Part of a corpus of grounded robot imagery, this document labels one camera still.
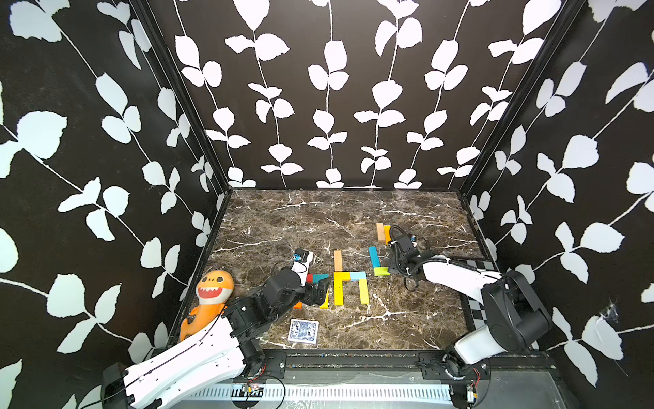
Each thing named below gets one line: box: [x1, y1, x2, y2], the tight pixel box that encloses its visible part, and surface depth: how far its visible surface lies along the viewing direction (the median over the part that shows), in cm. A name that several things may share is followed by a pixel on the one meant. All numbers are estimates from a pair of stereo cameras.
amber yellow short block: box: [332, 270, 351, 286], surface depth 92 cm
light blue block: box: [350, 270, 368, 282], surface depth 95 cm
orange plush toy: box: [179, 270, 235, 342], surface depth 83 cm
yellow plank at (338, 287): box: [333, 272, 349, 306], surface depth 92 cm
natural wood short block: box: [333, 249, 344, 272], surface depth 97 cm
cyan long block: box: [368, 246, 381, 268], surface depth 100 cm
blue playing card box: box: [287, 318, 320, 346], surface depth 80 cm
